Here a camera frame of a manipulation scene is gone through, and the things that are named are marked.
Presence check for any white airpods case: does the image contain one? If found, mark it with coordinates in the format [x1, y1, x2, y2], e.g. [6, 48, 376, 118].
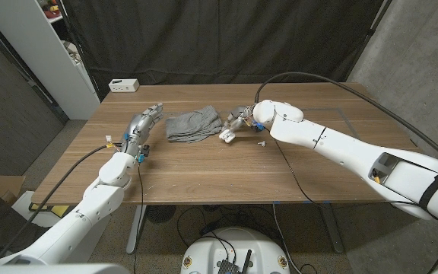
[219, 129, 237, 145]

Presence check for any white shelf clutter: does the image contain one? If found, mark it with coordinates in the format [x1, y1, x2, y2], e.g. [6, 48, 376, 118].
[62, 40, 85, 65]

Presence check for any grey table leg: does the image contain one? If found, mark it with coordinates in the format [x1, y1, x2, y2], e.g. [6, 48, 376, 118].
[319, 203, 344, 254]
[126, 205, 148, 255]

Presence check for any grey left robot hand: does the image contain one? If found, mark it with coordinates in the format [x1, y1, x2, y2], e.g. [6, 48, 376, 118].
[122, 102, 165, 159]

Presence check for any grey folded cloth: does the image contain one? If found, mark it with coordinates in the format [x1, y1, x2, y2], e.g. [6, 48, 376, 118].
[164, 105, 224, 144]

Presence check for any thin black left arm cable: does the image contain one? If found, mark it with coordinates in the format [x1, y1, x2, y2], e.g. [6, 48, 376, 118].
[132, 162, 146, 274]

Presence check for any black antenna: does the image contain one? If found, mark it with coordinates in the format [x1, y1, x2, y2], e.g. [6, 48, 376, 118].
[243, 249, 253, 274]

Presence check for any black round floor fan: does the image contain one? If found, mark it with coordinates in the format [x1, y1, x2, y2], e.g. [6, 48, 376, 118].
[145, 205, 177, 225]

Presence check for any grey floor cable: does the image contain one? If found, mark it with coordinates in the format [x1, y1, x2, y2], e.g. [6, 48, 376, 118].
[271, 203, 302, 274]

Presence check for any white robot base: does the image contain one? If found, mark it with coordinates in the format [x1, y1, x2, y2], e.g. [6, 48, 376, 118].
[179, 227, 291, 274]

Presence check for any black backdrop curtain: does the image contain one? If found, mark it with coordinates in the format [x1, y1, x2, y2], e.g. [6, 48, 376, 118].
[61, 0, 386, 103]

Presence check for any white power strip box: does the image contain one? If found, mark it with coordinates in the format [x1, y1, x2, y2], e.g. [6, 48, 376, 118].
[108, 78, 141, 94]

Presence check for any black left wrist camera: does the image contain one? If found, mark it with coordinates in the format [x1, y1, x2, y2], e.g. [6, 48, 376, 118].
[138, 143, 151, 164]

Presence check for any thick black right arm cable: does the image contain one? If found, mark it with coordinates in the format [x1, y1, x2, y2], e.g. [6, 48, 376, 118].
[254, 71, 438, 173]

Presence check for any black electronics module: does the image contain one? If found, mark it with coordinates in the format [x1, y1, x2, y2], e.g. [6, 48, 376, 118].
[217, 259, 242, 274]

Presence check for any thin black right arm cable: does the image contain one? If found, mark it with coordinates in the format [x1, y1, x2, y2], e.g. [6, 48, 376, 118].
[262, 127, 438, 274]

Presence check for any yellow black tool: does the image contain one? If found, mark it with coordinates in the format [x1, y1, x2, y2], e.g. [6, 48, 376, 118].
[28, 203, 70, 218]

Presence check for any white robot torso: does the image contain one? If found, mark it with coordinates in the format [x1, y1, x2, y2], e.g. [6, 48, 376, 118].
[0, 261, 438, 274]

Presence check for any cardboard box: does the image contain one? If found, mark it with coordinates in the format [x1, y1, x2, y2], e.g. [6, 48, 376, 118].
[0, 174, 26, 206]

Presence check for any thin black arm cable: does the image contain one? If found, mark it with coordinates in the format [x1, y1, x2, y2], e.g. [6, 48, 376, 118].
[132, 162, 146, 274]
[262, 127, 438, 274]

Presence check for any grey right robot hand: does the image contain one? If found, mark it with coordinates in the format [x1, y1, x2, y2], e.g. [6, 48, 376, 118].
[218, 105, 259, 145]

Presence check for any white shelf cabinet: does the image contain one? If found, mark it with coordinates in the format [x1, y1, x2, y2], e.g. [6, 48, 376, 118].
[0, 0, 101, 121]

